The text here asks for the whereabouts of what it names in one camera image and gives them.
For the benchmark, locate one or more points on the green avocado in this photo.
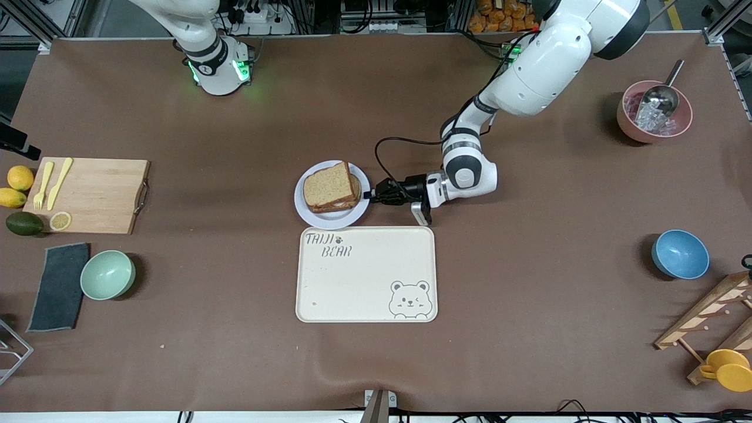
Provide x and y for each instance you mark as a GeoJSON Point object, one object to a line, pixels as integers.
{"type": "Point", "coordinates": [24, 224]}

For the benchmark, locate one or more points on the bag of orange buns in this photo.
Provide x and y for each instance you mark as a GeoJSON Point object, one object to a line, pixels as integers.
{"type": "Point", "coordinates": [505, 14]}

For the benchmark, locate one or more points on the clear ice cubes pile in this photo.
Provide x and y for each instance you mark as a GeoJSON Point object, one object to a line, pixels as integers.
{"type": "Point", "coordinates": [655, 123]}

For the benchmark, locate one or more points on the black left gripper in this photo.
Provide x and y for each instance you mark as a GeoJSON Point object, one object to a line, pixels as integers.
{"type": "Point", "coordinates": [412, 187]}

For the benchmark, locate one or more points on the yellow plastic knife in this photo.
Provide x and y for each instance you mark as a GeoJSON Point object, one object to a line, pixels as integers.
{"type": "Point", "coordinates": [59, 185]}

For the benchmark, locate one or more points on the aluminium frame profile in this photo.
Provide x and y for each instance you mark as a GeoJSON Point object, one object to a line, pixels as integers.
{"type": "Point", "coordinates": [714, 39]}
{"type": "Point", "coordinates": [46, 47]}

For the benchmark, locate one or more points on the small white power strip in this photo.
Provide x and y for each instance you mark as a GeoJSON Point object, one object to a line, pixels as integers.
{"type": "Point", "coordinates": [388, 26]}

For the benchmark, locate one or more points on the round white plate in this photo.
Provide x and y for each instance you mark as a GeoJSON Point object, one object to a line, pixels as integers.
{"type": "Point", "coordinates": [329, 222]}

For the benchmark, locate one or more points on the white power strip with plugs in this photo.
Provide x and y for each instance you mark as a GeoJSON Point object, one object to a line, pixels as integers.
{"type": "Point", "coordinates": [258, 17]}

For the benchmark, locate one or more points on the mint green bowl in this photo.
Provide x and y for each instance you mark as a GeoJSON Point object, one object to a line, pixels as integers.
{"type": "Point", "coordinates": [107, 275]}

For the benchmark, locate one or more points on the blue bowl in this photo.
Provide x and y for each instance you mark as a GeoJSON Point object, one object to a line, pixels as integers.
{"type": "Point", "coordinates": [680, 254]}

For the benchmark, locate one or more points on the yellow lemon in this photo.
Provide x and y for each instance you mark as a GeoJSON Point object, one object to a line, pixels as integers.
{"type": "Point", "coordinates": [22, 178]}
{"type": "Point", "coordinates": [12, 198]}

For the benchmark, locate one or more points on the lemon slice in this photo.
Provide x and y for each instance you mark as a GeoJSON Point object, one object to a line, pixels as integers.
{"type": "Point", "coordinates": [60, 221]}

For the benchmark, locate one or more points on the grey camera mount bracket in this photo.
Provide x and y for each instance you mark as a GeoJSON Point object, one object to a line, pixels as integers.
{"type": "Point", "coordinates": [379, 405]}

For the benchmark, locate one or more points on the dark grey cloth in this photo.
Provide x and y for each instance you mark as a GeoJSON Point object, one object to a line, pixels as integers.
{"type": "Point", "coordinates": [59, 288]}

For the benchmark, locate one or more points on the yellow plastic fork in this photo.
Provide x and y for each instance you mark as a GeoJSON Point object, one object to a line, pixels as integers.
{"type": "Point", "coordinates": [46, 176]}

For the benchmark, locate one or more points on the wooden cutting board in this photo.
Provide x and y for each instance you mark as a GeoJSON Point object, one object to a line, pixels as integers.
{"type": "Point", "coordinates": [100, 200]}

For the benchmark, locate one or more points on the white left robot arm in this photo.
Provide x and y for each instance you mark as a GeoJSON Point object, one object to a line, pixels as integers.
{"type": "Point", "coordinates": [546, 64]}

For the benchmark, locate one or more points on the pink bowl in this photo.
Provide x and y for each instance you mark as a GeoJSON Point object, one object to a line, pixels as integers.
{"type": "Point", "coordinates": [624, 120]}

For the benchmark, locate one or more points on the wooden cup rack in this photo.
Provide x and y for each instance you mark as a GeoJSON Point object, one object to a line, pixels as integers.
{"type": "Point", "coordinates": [705, 311]}

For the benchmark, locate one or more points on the yellow plastic cup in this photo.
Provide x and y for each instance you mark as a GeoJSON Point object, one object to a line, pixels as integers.
{"type": "Point", "coordinates": [733, 377]}

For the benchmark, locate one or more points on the plain brown bread slice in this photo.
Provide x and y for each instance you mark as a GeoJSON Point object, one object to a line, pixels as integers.
{"type": "Point", "coordinates": [329, 187]}

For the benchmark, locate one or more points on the metal scoop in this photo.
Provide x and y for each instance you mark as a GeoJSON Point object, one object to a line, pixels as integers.
{"type": "Point", "coordinates": [661, 97]}

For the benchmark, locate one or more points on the cream bear print tray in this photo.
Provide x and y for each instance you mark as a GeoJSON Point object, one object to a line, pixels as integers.
{"type": "Point", "coordinates": [364, 282]}

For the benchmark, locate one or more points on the toast with fried egg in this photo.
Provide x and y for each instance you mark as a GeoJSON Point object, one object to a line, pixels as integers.
{"type": "Point", "coordinates": [356, 191]}

